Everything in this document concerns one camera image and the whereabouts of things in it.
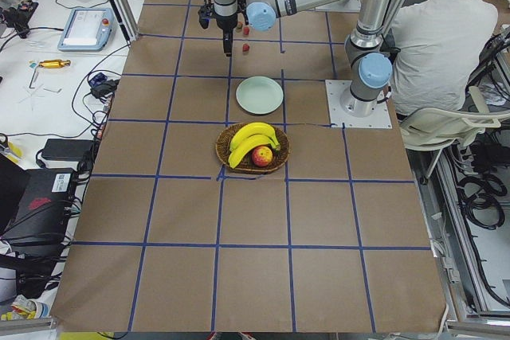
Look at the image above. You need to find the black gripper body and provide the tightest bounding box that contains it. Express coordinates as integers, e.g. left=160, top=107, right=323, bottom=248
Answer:
left=214, top=0, right=249, bottom=41

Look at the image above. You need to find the light green plate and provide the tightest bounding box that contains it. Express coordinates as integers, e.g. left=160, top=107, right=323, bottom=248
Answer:
left=236, top=76, right=284, bottom=115

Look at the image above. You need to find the yellow banana bunch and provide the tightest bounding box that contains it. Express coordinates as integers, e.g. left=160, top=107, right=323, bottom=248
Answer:
left=228, top=122, right=281, bottom=168

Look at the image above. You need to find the red yellow apple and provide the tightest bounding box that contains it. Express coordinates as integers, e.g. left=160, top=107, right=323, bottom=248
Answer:
left=251, top=146, right=273, bottom=167

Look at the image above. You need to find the woven wicker basket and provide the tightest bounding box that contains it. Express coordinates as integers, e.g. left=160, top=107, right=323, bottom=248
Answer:
left=215, top=123, right=290, bottom=174

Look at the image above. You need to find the teach pendant tablet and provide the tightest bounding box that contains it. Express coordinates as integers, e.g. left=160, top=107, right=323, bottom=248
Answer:
left=57, top=8, right=115, bottom=52

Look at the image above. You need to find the gold wrapped tool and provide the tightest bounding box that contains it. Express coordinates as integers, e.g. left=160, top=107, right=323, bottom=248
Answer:
left=38, top=59, right=71, bottom=69

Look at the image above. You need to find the black power adapter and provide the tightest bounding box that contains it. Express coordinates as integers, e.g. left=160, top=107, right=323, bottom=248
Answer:
left=41, top=139, right=93, bottom=162

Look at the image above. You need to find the person in white shirt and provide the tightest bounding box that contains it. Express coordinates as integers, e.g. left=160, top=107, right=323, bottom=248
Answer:
left=389, top=0, right=498, bottom=116

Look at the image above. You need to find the white office chair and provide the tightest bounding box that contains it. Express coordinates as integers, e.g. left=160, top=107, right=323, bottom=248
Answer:
left=399, top=84, right=510, bottom=182

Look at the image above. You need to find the black computer box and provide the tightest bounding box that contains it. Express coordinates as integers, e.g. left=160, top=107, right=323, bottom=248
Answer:
left=1, top=156, right=80, bottom=242

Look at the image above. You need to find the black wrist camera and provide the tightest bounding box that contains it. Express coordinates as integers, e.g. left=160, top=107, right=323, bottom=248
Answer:
left=198, top=5, right=212, bottom=29

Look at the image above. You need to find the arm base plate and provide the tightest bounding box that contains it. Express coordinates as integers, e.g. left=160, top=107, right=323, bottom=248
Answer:
left=325, top=80, right=392, bottom=129
left=315, top=0, right=361, bottom=13

